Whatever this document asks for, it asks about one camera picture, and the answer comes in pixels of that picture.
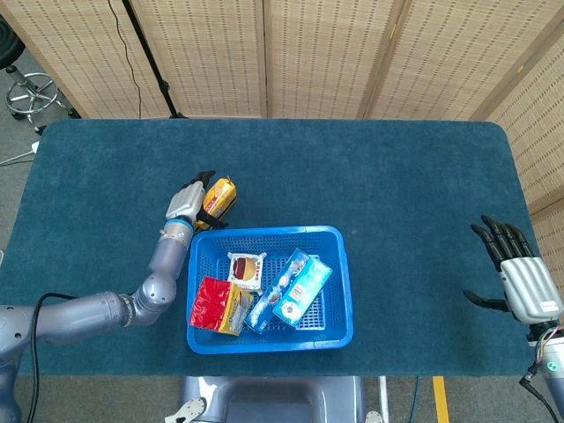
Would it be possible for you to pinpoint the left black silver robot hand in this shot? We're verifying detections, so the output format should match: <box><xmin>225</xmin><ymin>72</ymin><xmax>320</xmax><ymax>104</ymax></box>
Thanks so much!
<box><xmin>165</xmin><ymin>170</ymin><xmax>230</xmax><ymax>230</ymax></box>

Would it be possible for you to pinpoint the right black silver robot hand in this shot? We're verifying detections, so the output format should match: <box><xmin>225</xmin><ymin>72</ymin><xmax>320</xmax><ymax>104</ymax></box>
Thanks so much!
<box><xmin>463</xmin><ymin>214</ymin><xmax>564</xmax><ymax>325</ymax></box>

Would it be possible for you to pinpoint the small yellow biscuit pack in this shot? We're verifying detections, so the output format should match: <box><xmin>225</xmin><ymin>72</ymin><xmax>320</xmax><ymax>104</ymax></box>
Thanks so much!
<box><xmin>193</xmin><ymin>176</ymin><xmax>238</xmax><ymax>231</ymax></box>

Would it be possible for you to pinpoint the small white pastry packet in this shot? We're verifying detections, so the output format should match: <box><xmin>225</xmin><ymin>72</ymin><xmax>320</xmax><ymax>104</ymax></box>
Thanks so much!
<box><xmin>226</xmin><ymin>250</ymin><xmax>268</xmax><ymax>295</ymax></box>

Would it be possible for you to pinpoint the yellow red Lipo bag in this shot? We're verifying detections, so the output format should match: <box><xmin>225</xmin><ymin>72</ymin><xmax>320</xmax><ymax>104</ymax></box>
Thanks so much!
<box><xmin>189</xmin><ymin>276</ymin><xmax>256</xmax><ymax>337</ymax></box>

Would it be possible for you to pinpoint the blue cookie tube pack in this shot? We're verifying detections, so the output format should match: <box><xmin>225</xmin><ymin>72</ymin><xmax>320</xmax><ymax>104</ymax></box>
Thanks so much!
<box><xmin>243</xmin><ymin>248</ymin><xmax>309</xmax><ymax>335</ymax></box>

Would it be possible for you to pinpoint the blue chocolate chip cookie box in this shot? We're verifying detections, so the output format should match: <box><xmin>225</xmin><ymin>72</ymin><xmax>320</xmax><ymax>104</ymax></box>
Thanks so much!
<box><xmin>271</xmin><ymin>256</ymin><xmax>334</xmax><ymax>327</ymax></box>

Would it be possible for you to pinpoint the blue perforated plastic basket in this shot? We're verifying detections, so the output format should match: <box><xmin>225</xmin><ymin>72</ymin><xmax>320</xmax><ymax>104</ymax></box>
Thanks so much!
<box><xmin>186</xmin><ymin>225</ymin><xmax>355</xmax><ymax>355</ymax></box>

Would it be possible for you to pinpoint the teal table cloth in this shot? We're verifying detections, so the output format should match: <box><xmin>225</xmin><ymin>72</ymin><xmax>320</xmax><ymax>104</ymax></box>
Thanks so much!
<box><xmin>0</xmin><ymin>118</ymin><xmax>544</xmax><ymax>378</ymax></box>

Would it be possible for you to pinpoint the yellow floor tape strip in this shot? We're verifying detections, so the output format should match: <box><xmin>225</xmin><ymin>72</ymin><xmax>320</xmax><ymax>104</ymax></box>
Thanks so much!
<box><xmin>432</xmin><ymin>375</ymin><xmax>450</xmax><ymax>423</ymax></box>

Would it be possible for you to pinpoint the black tripod pole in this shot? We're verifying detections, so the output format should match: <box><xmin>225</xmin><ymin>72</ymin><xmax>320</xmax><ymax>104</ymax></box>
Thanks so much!
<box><xmin>122</xmin><ymin>0</ymin><xmax>187</xmax><ymax>120</ymax></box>

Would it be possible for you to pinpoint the bamboo folding screen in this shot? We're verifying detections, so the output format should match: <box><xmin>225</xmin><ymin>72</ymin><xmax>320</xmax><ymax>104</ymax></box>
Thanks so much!
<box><xmin>0</xmin><ymin>0</ymin><xmax>564</xmax><ymax>283</ymax></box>

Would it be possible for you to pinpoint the white table leg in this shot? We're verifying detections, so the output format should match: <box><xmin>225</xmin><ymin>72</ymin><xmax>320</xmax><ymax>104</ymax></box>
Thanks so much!
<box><xmin>378</xmin><ymin>375</ymin><xmax>391</xmax><ymax>423</ymax></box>

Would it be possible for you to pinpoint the black stool with chrome base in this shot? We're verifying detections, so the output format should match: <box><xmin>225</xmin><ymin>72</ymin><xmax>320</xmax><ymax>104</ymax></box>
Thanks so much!
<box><xmin>0</xmin><ymin>15</ymin><xmax>83</xmax><ymax>136</ymax></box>

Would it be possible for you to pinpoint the grey robot torso base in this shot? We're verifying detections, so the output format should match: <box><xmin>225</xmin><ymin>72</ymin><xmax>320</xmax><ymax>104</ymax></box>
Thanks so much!
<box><xmin>165</xmin><ymin>375</ymin><xmax>384</xmax><ymax>423</ymax></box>

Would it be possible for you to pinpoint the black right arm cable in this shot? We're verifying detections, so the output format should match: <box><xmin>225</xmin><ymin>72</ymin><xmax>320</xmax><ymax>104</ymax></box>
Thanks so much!
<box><xmin>518</xmin><ymin>372</ymin><xmax>561</xmax><ymax>423</ymax></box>

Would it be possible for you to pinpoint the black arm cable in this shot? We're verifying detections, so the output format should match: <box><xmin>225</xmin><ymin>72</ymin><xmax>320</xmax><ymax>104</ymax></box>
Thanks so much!
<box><xmin>26</xmin><ymin>292</ymin><xmax>79</xmax><ymax>423</ymax></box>
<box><xmin>518</xmin><ymin>372</ymin><xmax>561</xmax><ymax>423</ymax></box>

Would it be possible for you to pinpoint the thin black hanging cable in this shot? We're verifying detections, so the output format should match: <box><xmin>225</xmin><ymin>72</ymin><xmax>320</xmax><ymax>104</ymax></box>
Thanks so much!
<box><xmin>107</xmin><ymin>0</ymin><xmax>143</xmax><ymax>119</ymax></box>

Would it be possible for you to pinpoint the blue floor cable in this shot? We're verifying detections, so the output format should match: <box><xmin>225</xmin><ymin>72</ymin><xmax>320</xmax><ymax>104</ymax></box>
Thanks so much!
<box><xmin>407</xmin><ymin>375</ymin><xmax>420</xmax><ymax>423</ymax></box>

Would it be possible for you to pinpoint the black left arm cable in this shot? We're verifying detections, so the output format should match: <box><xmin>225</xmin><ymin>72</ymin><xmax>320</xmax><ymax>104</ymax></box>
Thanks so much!
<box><xmin>26</xmin><ymin>292</ymin><xmax>79</xmax><ymax>423</ymax></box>

